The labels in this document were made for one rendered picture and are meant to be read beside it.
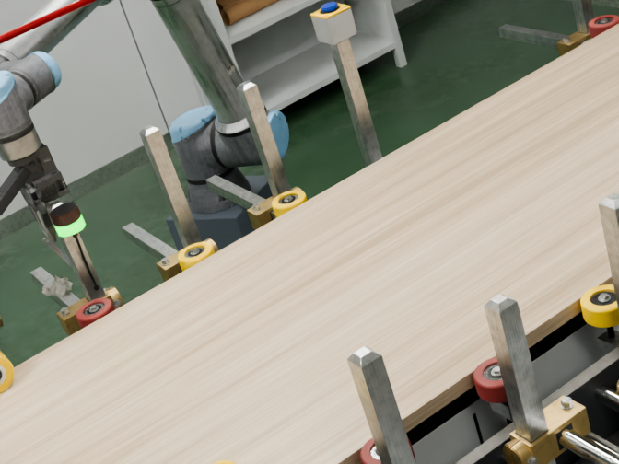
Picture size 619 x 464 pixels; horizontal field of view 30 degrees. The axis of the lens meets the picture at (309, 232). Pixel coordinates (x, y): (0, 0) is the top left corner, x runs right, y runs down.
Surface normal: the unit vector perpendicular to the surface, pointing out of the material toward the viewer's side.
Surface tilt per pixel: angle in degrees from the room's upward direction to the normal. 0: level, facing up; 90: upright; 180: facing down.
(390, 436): 90
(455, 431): 90
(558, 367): 90
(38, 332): 0
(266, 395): 0
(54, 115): 90
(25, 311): 0
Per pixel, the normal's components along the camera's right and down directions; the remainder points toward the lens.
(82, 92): 0.55, 0.26
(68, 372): -0.28, -0.84
